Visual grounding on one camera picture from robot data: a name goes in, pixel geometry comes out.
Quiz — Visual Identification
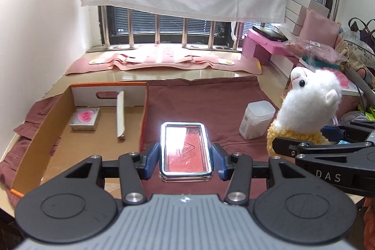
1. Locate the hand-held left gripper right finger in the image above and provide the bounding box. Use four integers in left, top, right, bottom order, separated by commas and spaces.
211, 143, 311, 206

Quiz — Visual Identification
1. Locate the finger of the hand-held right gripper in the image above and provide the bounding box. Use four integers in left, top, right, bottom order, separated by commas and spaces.
321, 120, 375, 146
272, 136, 323, 158

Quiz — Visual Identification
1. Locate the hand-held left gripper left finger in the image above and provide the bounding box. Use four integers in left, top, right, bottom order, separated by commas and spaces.
63, 142, 161, 206

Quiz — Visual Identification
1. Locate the clear plastic container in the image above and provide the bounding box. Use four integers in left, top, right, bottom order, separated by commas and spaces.
239, 101, 276, 140

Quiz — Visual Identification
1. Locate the silver-framed red compact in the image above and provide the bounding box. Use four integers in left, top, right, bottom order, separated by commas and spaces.
159, 121, 214, 184

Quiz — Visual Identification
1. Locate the white and yellow alpaca plush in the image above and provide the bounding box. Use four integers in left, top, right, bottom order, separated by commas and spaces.
266, 66, 343, 155

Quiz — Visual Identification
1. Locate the cardboard box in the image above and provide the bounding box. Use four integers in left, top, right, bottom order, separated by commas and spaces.
10, 82, 160, 201

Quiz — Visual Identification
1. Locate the silver box with pink heart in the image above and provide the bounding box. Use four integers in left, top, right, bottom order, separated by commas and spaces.
69, 108, 101, 132

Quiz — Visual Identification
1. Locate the neon yellow fabric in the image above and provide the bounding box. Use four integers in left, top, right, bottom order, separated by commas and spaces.
362, 106, 375, 122

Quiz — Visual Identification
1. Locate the grey foam tube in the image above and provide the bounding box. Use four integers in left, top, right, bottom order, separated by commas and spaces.
347, 68, 372, 101

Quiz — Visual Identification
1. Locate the maroon cloth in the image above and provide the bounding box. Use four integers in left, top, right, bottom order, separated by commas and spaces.
0, 76, 280, 201

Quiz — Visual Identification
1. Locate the pink storage box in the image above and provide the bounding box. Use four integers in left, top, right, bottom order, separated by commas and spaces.
268, 58, 296, 89

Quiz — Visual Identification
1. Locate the patterned tote bag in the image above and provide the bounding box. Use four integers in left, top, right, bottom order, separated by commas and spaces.
335, 33, 375, 83

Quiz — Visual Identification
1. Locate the plastic bag of pink clothing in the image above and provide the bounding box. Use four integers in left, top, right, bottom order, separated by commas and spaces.
283, 39, 340, 64

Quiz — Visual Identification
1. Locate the pink box stand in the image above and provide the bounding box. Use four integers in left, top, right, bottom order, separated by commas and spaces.
242, 28, 296, 66

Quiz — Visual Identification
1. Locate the pink striped garment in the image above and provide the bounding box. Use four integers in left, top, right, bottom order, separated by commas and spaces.
89, 45, 236, 72

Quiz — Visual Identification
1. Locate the black handbag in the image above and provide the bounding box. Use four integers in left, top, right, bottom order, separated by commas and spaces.
348, 19, 375, 42

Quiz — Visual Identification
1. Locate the flat black box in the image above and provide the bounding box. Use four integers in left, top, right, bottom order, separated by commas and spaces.
252, 26, 289, 42

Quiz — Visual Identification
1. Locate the pink mat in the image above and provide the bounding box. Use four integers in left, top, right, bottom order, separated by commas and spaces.
65, 52, 263, 75

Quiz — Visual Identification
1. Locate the stack of white boxes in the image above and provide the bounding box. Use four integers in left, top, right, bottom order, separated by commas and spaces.
285, 0, 329, 35

